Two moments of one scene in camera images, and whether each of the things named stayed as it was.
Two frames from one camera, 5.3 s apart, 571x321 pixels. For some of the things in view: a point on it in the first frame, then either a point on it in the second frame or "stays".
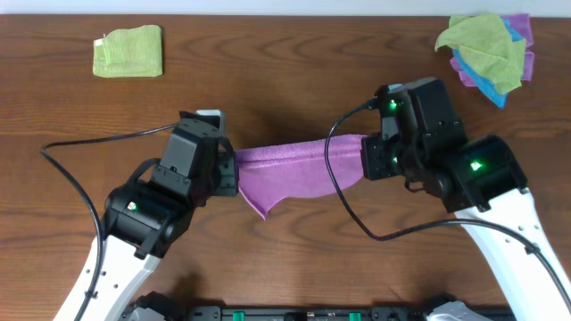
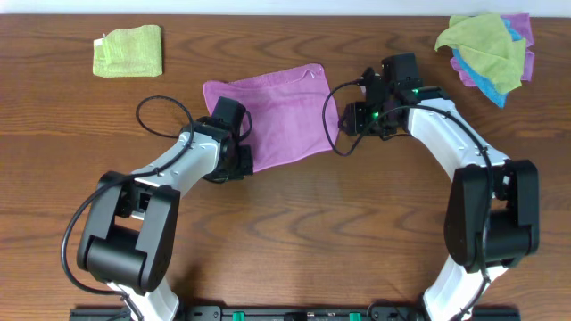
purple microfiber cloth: x=273 y=174 → x=286 y=112
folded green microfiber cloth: x=125 y=53 stays
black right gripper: x=375 y=157 → x=352 y=119
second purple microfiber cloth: x=522 y=24 stays
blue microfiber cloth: x=499 y=96 stays
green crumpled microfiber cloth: x=487 y=44 stays
